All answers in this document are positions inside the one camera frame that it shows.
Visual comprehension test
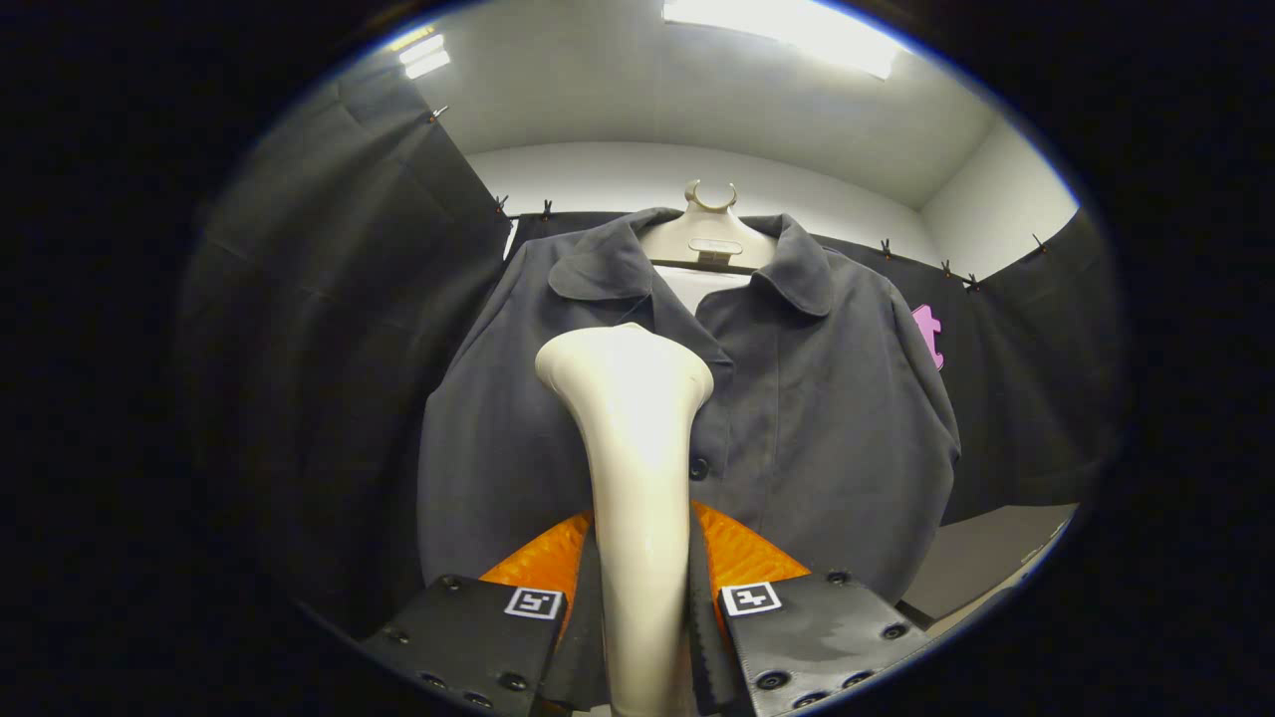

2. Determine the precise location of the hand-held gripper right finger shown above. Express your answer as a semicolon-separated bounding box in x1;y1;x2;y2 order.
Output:
689;498;937;717

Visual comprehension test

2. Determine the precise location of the large ceiling light panel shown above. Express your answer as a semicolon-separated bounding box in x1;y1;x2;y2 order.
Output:
662;0;907;81

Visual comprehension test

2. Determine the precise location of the beige clothes hanger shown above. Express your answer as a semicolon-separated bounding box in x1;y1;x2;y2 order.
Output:
637;179;780;275

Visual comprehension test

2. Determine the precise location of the grey cabinet with drawers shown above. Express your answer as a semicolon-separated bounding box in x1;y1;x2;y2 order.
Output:
896;503;1080;638

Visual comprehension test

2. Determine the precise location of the row of black cloth clips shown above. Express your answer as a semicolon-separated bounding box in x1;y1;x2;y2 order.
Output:
430;105;1047;293

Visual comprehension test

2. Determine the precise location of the white garment steamer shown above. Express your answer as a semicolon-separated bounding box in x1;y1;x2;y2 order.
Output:
535;322;715;717

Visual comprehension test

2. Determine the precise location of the dark grey button shirt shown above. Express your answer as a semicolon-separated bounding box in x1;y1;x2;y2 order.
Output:
416;207;962;638

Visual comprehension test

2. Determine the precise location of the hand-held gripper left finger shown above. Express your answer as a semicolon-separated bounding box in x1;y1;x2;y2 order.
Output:
361;508;604;717

